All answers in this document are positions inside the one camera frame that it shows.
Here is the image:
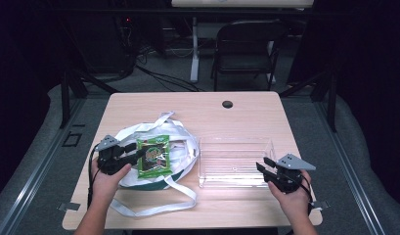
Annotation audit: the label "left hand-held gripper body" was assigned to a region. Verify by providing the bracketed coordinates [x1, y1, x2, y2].
[94, 134, 137, 176]

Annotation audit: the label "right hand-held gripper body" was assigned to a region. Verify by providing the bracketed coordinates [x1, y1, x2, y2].
[265, 154, 317, 194]

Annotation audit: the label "green snack packet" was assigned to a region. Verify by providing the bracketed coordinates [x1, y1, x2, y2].
[135, 134, 174, 179]

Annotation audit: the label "clear plastic container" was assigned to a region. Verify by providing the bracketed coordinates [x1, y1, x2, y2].
[198, 135, 277, 190]

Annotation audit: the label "white tote bag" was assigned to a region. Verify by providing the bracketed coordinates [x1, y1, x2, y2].
[110, 111, 200, 218]

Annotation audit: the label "person's right hand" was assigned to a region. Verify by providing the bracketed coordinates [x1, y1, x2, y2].
[267, 175, 314, 223]

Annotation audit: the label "person's left hand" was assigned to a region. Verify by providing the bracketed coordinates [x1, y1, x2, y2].
[90, 159, 133, 206]

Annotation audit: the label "black floor tape mark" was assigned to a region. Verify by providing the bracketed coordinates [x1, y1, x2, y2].
[62, 123, 86, 148]

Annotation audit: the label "black metal stand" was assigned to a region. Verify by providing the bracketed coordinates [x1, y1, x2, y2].
[279, 63, 339, 133]
[58, 67, 119, 129]

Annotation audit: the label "white desk leg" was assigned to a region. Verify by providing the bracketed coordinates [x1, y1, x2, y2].
[189, 16, 201, 84]

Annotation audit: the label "black folding chair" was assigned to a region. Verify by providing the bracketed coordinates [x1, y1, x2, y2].
[210, 19, 289, 93]

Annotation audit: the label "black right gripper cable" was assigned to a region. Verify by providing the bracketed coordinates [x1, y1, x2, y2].
[299, 171, 315, 217]

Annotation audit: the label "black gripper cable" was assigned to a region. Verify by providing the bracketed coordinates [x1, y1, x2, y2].
[299, 171, 315, 217]
[86, 143, 102, 210]

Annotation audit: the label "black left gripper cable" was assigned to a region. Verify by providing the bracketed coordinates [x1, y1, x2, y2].
[86, 143, 102, 210]

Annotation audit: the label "black floor cables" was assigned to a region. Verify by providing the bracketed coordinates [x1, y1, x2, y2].
[134, 62, 201, 93]

